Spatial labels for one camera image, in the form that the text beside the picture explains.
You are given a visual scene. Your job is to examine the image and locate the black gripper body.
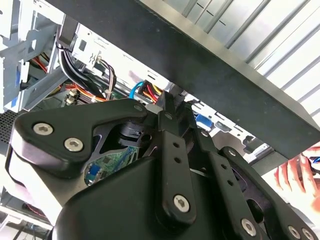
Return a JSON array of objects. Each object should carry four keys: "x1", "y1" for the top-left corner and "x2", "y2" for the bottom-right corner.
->
[{"x1": 51, "y1": 156, "x2": 237, "y2": 240}]

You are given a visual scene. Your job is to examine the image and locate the black gripper left finger with plate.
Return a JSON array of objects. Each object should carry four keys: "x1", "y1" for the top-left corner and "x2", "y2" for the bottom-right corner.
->
[{"x1": 9, "y1": 92, "x2": 199, "y2": 227}]

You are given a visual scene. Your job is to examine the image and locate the black gripper right finger link bars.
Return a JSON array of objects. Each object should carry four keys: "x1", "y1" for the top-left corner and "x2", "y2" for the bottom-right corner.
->
[{"x1": 174, "y1": 99, "x2": 320, "y2": 240}]

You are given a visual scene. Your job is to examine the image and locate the blue data wire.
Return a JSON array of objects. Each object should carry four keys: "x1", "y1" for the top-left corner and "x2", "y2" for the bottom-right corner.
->
[{"x1": 128, "y1": 80, "x2": 145, "y2": 101}]

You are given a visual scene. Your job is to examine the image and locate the round black tool blue ring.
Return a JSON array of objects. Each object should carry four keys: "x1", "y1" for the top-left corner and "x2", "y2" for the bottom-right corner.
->
[{"x1": 308, "y1": 154, "x2": 320, "y2": 175}]

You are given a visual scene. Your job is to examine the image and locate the orange red power wire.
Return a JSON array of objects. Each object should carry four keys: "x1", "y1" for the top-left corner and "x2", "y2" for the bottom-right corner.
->
[{"x1": 138, "y1": 79, "x2": 165, "y2": 104}]

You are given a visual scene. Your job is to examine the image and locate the hard disk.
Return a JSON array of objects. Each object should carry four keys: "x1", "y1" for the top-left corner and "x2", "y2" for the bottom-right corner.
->
[{"x1": 195, "y1": 113, "x2": 214, "y2": 129}]

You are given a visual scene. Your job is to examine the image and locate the person's bare hand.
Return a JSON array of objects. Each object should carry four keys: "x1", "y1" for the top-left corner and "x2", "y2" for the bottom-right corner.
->
[{"x1": 273, "y1": 144, "x2": 320, "y2": 217}]

